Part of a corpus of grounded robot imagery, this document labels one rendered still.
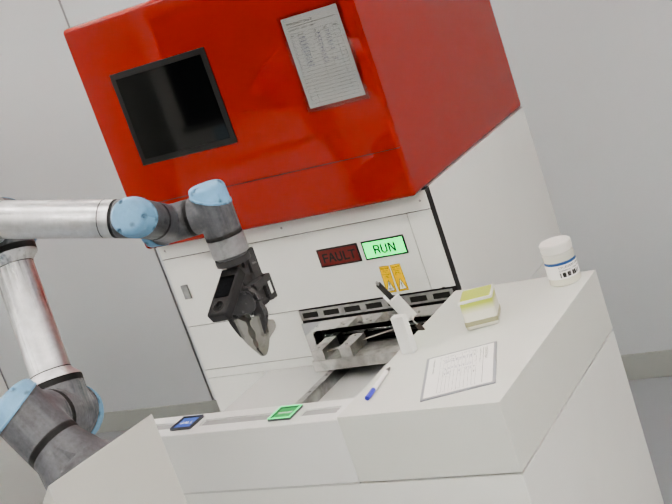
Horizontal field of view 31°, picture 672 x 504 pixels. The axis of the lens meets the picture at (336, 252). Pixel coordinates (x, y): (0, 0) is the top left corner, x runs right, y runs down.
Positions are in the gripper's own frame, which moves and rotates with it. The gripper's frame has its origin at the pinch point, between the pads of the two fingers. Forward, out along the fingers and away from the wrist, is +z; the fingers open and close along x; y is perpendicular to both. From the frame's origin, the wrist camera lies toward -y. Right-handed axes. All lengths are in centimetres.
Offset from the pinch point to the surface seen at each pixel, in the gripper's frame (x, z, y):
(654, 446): -14, 111, 155
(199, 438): 20.1, 16.0, -4.0
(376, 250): 2, 1, 58
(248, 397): 42, 29, 43
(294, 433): -4.0, 16.8, -4.0
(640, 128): -21, 20, 207
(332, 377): 17, 27, 45
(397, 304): -19.3, 3.2, 24.3
